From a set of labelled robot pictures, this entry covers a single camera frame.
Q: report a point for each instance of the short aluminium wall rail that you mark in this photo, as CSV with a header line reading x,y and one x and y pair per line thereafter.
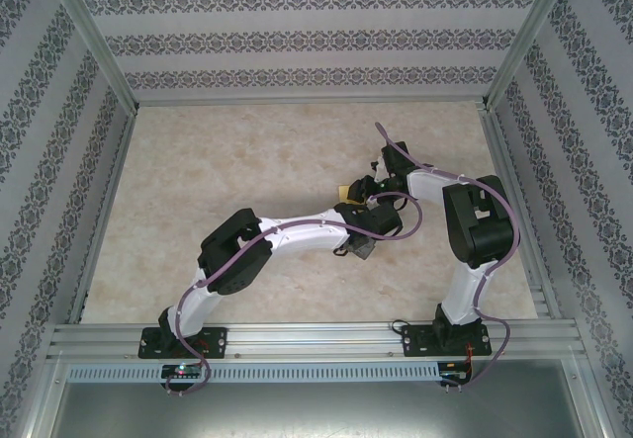
x,y
311,100

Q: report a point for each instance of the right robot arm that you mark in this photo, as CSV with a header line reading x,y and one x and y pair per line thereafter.
x,y
425,191

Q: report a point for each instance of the aluminium side rail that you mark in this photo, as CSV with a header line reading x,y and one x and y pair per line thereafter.
x,y
120,161
503,161

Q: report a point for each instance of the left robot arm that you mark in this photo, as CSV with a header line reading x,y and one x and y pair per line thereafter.
x,y
306,235

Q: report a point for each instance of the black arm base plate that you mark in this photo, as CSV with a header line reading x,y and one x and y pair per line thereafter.
x,y
415,341
217,341

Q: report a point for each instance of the wide aluminium mounting rail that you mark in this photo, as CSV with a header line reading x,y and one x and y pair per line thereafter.
x,y
316,339

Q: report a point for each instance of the grey metal panel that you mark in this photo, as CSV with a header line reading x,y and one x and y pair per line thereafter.
x,y
316,413

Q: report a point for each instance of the small circuit board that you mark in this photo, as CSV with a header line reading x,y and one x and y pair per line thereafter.
x,y
183,371
452,376

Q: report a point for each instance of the aluminium frame post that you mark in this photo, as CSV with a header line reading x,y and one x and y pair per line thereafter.
x,y
525,37
99,42

